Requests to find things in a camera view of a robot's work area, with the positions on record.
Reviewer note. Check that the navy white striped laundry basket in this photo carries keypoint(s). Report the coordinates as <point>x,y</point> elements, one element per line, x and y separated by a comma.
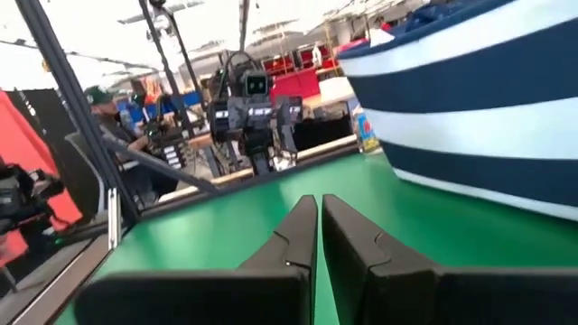
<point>474,90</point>

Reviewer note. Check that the coral red cloth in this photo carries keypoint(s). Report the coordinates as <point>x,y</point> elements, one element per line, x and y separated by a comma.
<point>22,149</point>

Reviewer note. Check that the green table mat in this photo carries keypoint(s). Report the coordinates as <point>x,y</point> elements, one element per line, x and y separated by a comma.
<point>406,212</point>

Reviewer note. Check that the black rig stand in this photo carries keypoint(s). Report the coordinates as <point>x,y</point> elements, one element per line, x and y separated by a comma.
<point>169,63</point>

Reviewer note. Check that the blue storage bin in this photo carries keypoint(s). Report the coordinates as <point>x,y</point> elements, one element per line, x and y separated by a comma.
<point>180,101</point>

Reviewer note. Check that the clear plastic bottle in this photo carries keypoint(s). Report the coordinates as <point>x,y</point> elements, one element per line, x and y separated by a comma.
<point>368,131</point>

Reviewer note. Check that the black vertical frame post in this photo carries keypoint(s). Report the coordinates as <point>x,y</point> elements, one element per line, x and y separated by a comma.
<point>77,104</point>

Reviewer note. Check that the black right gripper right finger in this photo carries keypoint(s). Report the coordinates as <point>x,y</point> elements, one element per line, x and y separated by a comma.
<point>429,298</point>

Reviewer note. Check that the person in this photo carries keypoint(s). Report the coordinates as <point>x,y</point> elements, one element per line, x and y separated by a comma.
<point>122,135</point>

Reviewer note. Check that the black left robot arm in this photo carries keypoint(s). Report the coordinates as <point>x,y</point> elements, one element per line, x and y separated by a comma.
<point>257,149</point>

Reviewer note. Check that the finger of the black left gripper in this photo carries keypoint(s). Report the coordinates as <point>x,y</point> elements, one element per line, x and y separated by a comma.
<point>286,122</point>
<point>237,113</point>

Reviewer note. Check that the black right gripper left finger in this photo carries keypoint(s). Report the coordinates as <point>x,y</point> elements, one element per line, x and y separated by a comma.
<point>203,298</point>

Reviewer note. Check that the red cabinet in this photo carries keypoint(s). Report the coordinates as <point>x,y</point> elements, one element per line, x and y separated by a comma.
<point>298,77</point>

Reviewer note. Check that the silver metal bracket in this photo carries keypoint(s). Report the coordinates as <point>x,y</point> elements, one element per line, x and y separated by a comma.
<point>114,216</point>

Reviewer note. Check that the black curtain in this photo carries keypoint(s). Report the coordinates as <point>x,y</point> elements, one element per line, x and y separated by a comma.
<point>58,135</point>

